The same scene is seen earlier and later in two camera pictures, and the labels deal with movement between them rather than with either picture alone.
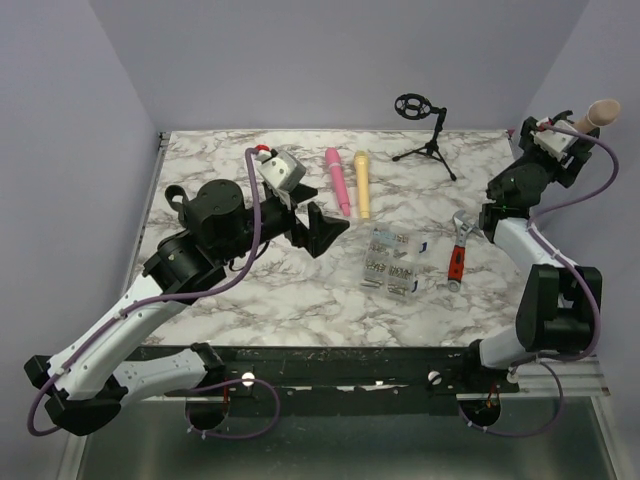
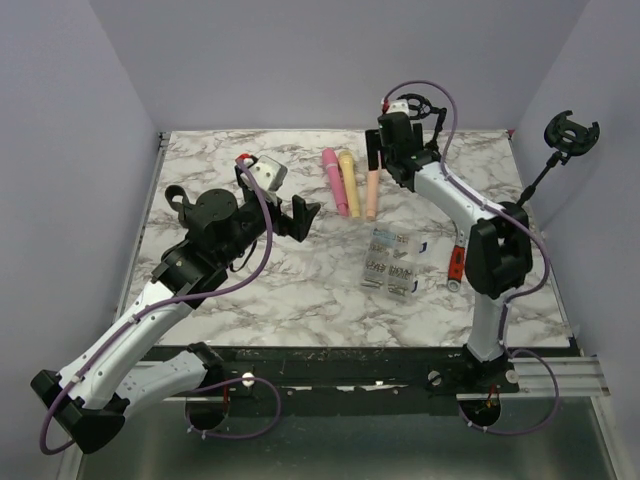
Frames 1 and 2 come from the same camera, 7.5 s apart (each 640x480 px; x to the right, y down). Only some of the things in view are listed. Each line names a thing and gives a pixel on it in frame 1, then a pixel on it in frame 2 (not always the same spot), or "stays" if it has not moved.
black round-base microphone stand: [177, 190] stays
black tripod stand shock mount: [414, 106] stays
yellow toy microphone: [362, 178] to [348, 171]
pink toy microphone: [334, 163] stays
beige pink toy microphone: [600, 113] to [372, 195]
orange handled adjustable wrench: [458, 252] stays
